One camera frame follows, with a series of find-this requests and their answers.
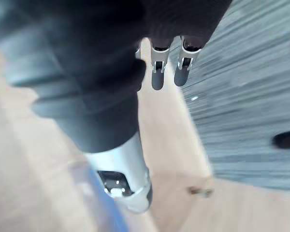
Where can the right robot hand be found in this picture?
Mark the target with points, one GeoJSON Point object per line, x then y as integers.
{"type": "Point", "coordinates": [91, 60]}

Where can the light wooden cabinet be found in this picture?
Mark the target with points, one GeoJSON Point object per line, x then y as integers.
{"type": "Point", "coordinates": [169, 149]}

